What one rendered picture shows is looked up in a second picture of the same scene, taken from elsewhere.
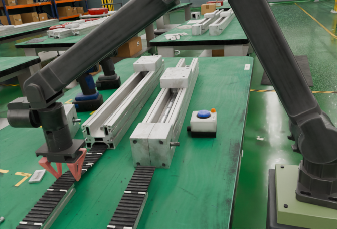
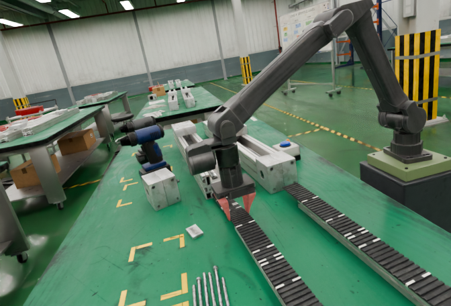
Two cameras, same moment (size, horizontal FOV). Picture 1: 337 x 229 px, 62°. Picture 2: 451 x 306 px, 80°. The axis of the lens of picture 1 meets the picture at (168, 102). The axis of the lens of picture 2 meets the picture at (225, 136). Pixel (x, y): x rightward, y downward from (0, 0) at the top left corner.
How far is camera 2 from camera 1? 0.56 m
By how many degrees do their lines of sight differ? 27
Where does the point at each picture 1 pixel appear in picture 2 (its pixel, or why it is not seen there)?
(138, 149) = (274, 176)
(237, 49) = not seen: hidden behind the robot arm
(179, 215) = (348, 202)
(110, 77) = not seen: hidden behind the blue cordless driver
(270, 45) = (382, 62)
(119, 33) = (294, 65)
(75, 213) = (274, 235)
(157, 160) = (288, 180)
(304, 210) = (417, 166)
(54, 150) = (236, 186)
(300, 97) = (398, 92)
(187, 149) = not seen: hidden behind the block
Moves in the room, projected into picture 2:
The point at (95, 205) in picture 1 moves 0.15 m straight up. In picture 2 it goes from (280, 224) to (274, 171)
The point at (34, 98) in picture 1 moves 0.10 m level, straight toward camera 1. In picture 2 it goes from (230, 133) to (271, 133)
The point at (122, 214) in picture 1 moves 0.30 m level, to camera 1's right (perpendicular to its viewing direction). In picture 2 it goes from (323, 211) to (393, 170)
